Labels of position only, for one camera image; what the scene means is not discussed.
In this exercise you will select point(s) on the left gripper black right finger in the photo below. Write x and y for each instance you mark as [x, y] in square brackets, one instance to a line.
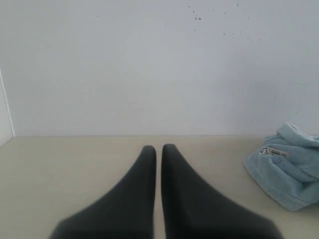
[193, 209]

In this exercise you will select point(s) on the light blue towel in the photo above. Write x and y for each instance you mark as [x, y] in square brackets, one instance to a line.
[293, 182]

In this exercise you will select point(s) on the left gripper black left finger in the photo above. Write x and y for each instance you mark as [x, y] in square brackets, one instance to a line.
[125, 212]

